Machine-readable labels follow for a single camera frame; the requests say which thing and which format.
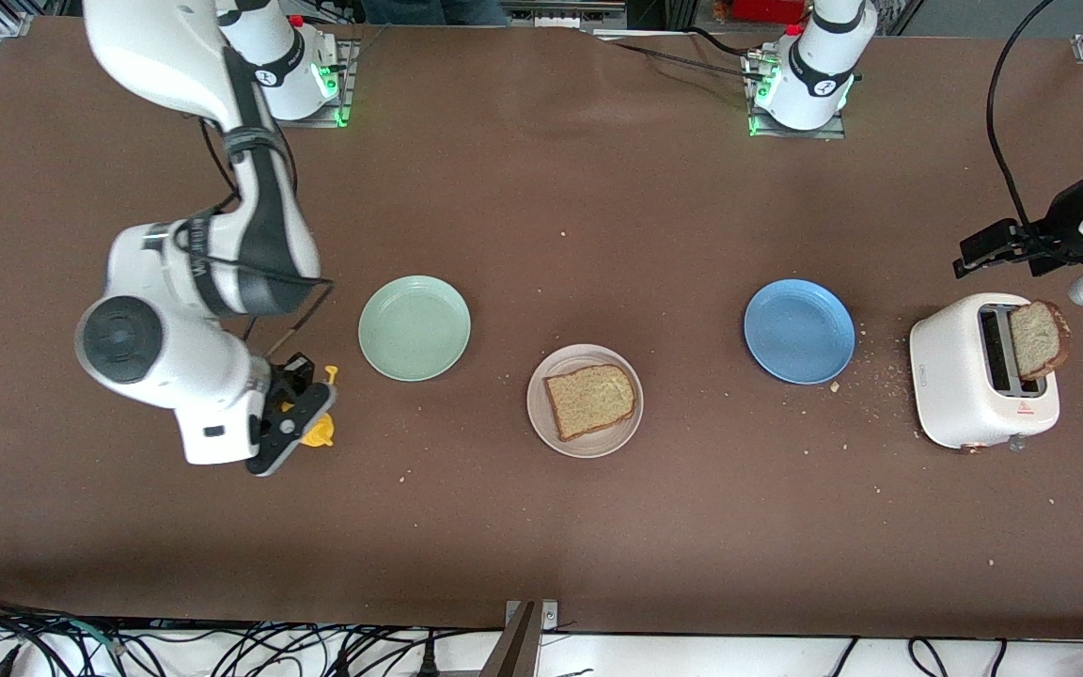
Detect grey power strip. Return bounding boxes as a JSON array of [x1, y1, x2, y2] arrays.
[[509, 0, 627, 29]]

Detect person in dark trousers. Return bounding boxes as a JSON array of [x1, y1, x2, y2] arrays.
[[360, 0, 510, 26]]

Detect red box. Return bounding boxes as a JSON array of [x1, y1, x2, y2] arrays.
[[732, 0, 808, 24]]

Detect tangled black floor cables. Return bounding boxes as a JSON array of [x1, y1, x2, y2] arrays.
[[0, 590, 505, 677]]

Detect aluminium profile bar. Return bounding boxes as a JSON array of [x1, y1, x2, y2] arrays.
[[480, 600, 561, 677]]

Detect long black left arm cable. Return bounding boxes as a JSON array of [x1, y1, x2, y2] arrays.
[[985, 0, 1069, 231]]

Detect brown bread slice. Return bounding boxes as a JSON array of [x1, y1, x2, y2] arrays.
[[543, 364, 637, 443], [1009, 300, 1072, 382]]

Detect beige plate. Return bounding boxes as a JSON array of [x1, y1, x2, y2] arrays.
[[526, 343, 644, 459]]

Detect white toaster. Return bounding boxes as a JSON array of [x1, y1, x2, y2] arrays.
[[909, 292, 1061, 454]]

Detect blue plate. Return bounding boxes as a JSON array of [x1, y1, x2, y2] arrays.
[[744, 278, 855, 386]]

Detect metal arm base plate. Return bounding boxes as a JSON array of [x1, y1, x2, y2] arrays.
[[252, 36, 356, 129], [746, 47, 848, 140]]

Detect yellow mustard squeeze bottle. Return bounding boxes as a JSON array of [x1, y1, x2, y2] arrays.
[[280, 365, 340, 449]]

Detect mint green plate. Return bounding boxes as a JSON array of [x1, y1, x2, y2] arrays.
[[358, 275, 472, 383]]

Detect thin black table cable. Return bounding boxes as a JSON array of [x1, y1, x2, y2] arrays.
[[609, 26, 768, 84]]

